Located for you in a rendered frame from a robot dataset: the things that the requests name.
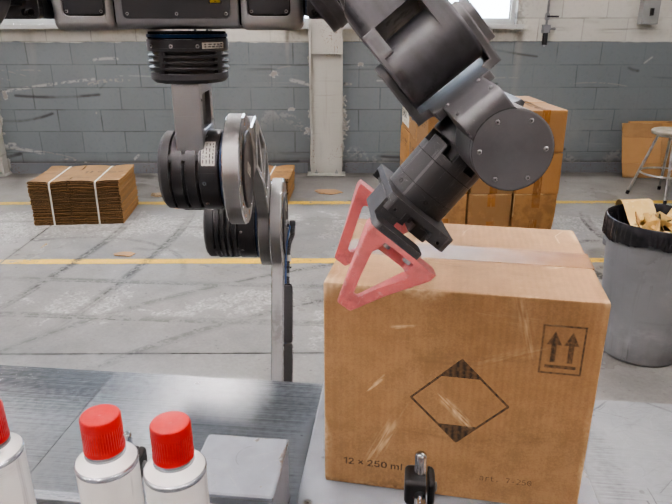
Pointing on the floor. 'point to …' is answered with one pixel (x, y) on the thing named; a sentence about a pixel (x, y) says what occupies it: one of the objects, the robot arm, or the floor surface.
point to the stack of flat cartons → (83, 195)
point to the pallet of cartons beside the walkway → (479, 193)
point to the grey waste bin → (638, 304)
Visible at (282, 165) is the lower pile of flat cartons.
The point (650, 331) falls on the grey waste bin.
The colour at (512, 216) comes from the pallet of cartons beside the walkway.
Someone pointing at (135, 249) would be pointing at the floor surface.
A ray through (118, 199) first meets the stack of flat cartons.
